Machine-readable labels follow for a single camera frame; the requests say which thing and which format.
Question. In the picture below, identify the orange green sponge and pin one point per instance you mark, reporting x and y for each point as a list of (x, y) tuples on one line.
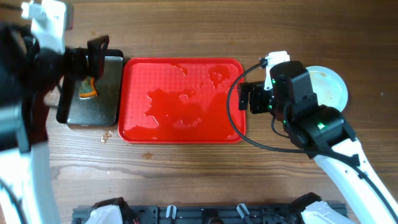
[(87, 88)]

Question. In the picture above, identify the black water tray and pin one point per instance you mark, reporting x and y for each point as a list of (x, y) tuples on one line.
[(100, 110)]

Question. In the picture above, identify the red plastic tray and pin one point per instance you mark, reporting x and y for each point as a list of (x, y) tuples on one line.
[(180, 101)]

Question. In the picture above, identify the white plate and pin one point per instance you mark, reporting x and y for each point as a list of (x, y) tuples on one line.
[(330, 88)]

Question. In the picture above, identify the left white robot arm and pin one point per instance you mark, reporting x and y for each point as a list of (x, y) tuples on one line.
[(29, 69)]

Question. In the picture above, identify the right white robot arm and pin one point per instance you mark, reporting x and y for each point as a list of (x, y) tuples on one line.
[(319, 131)]

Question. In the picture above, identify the black mounting rail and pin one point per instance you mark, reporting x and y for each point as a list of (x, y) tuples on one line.
[(265, 214)]

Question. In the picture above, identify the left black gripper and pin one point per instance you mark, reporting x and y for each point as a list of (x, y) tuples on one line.
[(94, 58)]

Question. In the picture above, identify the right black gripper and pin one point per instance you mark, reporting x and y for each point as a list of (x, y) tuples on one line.
[(244, 96)]

